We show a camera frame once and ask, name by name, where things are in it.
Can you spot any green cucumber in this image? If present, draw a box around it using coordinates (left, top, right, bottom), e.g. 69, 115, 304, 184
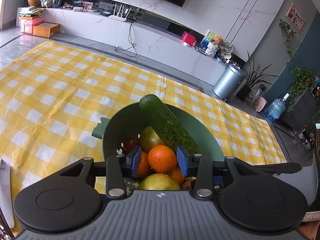
139, 94, 201, 155

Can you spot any brown kiwi fruit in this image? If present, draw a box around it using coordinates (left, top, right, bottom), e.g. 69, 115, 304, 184
181, 177, 196, 191

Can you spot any orange fruit left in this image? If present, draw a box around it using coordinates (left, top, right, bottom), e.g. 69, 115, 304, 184
135, 152, 151, 179

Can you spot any orange fruit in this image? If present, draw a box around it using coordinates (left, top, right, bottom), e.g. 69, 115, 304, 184
148, 145, 177, 174
168, 167, 185, 185
135, 152, 151, 179

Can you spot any orange fruit lower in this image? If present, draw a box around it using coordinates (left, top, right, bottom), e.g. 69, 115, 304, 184
168, 167, 185, 185

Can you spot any red apple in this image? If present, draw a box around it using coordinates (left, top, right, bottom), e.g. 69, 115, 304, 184
121, 137, 140, 155

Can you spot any orange fruit front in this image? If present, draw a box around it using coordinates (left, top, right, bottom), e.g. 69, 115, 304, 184
148, 145, 177, 174

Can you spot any yellow pear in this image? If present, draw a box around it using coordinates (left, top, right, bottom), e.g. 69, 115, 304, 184
137, 173, 181, 191

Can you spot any green colander bowl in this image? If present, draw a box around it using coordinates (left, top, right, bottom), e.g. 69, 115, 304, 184
91, 101, 225, 196

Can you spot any water bottle jug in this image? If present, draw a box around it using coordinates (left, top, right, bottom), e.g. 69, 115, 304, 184
264, 93, 290, 122

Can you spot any silver trash can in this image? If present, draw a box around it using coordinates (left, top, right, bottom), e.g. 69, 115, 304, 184
213, 64, 247, 102

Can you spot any potted plant right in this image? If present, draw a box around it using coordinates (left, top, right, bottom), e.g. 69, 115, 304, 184
236, 51, 277, 101

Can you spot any yellow checkered tablecloth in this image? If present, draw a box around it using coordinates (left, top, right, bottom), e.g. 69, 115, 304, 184
0, 40, 287, 235

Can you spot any white tv cabinet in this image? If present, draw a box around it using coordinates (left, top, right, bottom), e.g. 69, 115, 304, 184
16, 6, 227, 86

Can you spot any hanging ivy plant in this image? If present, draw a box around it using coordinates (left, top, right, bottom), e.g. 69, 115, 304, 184
279, 19, 316, 108

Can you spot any red box on shelf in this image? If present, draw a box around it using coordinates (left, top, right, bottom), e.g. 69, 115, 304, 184
181, 31, 196, 47

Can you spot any teddy bear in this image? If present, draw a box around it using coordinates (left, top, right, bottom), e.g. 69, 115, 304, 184
211, 34, 225, 49

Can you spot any white wifi router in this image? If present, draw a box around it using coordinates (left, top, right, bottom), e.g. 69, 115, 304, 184
108, 4, 132, 22

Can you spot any orange shoe box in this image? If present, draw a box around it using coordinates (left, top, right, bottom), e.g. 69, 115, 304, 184
33, 22, 60, 38

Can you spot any pink box stack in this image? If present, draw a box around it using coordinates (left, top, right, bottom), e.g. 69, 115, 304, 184
19, 16, 43, 34

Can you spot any black power cable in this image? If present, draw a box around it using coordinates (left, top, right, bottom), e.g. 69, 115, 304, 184
114, 21, 138, 58

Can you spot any framed wall picture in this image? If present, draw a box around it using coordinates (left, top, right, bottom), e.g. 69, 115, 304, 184
286, 3, 305, 32

